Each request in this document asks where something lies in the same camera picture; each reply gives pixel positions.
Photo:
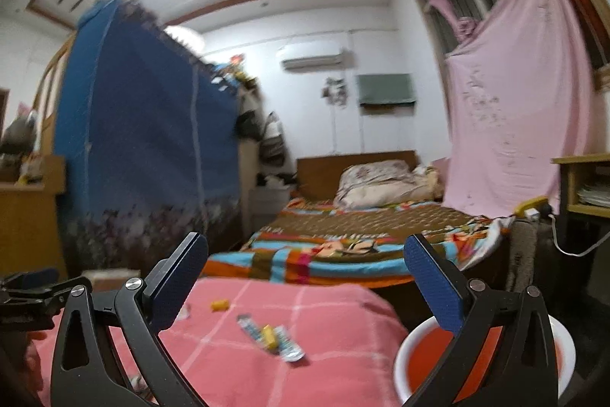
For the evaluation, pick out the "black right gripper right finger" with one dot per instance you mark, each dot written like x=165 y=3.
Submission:
x=502 y=351

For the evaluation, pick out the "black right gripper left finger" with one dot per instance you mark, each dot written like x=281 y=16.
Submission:
x=87 y=370

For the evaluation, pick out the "small yellow trash piece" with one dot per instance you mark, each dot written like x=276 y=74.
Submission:
x=221 y=305

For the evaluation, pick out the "orange and white trash bin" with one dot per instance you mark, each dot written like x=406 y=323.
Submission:
x=423 y=347

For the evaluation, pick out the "wooden dresser left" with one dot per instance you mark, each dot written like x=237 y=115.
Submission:
x=29 y=234

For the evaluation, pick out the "wooden desk shelf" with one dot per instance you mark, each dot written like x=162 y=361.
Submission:
x=584 y=184

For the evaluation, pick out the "yellow power strip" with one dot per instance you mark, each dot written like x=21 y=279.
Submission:
x=527 y=207

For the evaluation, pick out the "yellow object on tube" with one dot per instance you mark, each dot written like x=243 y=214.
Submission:
x=269 y=338

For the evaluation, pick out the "stack of papers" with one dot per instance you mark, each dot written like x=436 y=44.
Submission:
x=596 y=195

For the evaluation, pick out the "white toothpaste tube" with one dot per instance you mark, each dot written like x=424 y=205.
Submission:
x=289 y=351

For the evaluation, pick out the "blue fabric wardrobe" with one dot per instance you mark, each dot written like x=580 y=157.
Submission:
x=147 y=133

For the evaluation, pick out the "floral folded pillow bedding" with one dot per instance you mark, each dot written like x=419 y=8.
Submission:
x=380 y=184

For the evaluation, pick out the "white bedside cabinet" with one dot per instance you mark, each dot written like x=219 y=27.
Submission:
x=266 y=203

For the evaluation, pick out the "colourful striped bed quilt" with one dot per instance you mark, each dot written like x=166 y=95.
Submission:
x=314 y=243

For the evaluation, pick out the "pink hanging sheet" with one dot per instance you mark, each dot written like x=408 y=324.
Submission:
x=521 y=95

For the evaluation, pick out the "wooden bed headboard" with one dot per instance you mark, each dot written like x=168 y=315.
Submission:
x=318 y=177

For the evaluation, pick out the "hanging black grey bag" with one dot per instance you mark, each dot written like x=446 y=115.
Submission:
x=272 y=149

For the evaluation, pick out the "white air conditioner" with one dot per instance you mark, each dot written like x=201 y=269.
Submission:
x=301 y=58

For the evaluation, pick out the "green wall cloth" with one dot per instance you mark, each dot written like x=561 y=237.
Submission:
x=387 y=89

